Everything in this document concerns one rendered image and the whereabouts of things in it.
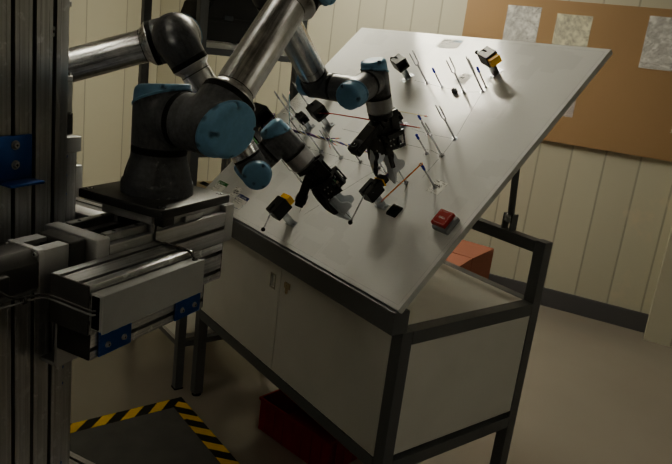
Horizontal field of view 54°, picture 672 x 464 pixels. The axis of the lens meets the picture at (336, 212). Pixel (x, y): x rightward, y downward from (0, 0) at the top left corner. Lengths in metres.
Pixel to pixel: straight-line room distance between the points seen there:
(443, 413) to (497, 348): 0.26
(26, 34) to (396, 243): 1.07
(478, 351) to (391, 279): 0.41
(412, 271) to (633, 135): 2.79
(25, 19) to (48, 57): 0.08
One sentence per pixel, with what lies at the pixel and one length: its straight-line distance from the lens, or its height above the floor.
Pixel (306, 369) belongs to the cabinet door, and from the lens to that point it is 2.15.
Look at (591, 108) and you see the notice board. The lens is 4.38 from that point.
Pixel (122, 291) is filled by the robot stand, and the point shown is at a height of 1.07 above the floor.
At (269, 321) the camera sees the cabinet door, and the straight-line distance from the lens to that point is 2.30.
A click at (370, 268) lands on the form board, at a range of 1.85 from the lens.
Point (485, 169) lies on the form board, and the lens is 1.92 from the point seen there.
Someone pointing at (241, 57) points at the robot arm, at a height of 1.46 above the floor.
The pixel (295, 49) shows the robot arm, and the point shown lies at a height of 1.49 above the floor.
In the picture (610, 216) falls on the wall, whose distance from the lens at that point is 4.46.
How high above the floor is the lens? 1.51
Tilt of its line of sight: 14 degrees down
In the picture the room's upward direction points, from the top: 7 degrees clockwise
